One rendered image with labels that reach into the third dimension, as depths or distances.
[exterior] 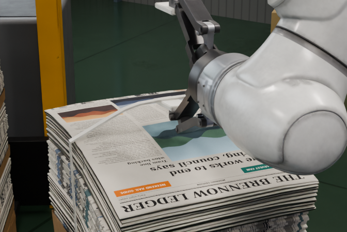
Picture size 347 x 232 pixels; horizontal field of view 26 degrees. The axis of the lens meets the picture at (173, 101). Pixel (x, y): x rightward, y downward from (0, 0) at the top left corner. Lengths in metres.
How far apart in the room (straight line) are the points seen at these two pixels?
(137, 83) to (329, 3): 3.95
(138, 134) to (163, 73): 3.77
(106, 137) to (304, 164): 0.42
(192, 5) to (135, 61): 4.13
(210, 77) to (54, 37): 2.17
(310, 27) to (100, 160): 0.38
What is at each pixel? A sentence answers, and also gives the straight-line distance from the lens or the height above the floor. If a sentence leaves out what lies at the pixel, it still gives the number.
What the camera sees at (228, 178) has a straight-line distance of 1.00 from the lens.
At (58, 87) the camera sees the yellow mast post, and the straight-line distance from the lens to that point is 3.08.
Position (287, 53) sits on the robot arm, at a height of 1.39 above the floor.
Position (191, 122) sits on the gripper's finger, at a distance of 1.01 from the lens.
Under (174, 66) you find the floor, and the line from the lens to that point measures 5.00.
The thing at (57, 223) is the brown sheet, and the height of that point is 0.96.
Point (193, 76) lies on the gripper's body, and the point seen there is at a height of 1.31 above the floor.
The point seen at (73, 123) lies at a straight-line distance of 1.16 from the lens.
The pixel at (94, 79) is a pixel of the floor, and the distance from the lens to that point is 4.78.
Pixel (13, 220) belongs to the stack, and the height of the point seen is 0.12.
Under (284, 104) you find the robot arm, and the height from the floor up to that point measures 1.35.
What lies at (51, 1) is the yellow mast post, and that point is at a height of 0.91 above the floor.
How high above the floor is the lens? 1.62
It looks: 22 degrees down
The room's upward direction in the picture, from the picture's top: straight up
